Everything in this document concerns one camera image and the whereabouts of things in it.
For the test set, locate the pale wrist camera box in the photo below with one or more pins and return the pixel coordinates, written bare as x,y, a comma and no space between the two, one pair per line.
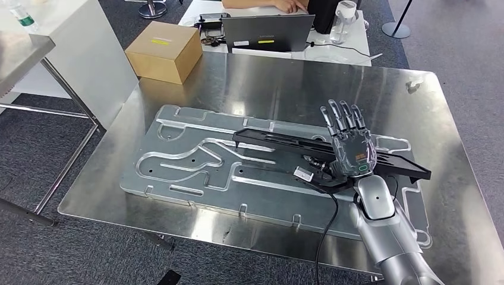
303,174

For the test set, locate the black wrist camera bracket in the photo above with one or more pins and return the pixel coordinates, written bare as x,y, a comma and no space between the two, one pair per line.
338,185

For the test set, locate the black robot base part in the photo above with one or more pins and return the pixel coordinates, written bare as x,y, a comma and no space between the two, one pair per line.
169,278

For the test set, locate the steel side table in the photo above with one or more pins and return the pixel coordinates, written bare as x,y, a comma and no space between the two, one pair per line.
19,55

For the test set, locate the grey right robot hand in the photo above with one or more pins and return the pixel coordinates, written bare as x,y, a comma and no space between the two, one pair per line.
352,153

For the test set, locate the black post stanchion grey base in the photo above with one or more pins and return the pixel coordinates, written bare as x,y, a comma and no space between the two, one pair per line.
395,30

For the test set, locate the clear jug white lid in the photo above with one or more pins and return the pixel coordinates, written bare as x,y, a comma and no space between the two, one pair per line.
342,27

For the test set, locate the black plastic panel part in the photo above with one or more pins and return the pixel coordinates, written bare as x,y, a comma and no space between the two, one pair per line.
275,143

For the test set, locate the brown cardboard box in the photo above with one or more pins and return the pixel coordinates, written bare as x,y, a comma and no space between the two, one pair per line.
161,51

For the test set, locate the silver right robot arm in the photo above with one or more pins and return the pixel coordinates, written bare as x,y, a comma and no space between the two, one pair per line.
386,232

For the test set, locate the dark grey laptop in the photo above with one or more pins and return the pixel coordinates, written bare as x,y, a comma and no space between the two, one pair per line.
267,33

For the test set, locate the chrome pedestal base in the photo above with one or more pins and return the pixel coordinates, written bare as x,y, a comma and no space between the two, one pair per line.
151,11

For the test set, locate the white desk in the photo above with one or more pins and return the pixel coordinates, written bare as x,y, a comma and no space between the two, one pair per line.
362,43

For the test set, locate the large stamped metal plate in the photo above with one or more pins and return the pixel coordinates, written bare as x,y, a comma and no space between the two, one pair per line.
275,204

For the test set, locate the steel workbench table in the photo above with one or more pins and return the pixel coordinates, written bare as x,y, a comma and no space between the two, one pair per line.
275,86

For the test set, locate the person's hand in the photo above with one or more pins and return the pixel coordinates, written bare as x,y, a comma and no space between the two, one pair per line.
289,6

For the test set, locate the clear water bottle green label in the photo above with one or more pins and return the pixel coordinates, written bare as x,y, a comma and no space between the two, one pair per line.
23,19

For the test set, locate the white cabinet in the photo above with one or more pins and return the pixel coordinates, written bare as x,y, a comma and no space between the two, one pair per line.
90,71

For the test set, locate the person's forearm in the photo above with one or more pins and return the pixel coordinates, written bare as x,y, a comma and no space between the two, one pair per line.
244,3

